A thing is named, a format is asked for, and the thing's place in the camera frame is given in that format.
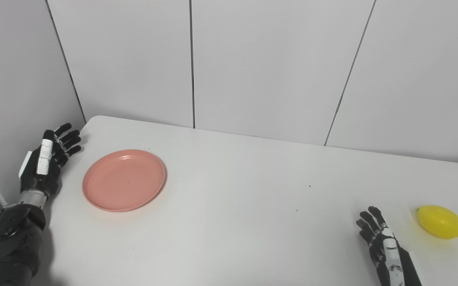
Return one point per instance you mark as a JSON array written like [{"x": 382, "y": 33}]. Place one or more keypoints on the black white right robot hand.
[{"x": 392, "y": 264}]

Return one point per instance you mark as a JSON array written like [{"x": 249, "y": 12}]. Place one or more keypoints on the pink round plate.
[{"x": 123, "y": 180}]

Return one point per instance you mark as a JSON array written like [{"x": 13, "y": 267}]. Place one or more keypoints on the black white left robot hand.
[{"x": 40, "y": 178}]

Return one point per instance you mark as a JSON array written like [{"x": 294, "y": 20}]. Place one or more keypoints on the yellow plastic lemon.
[{"x": 439, "y": 221}]

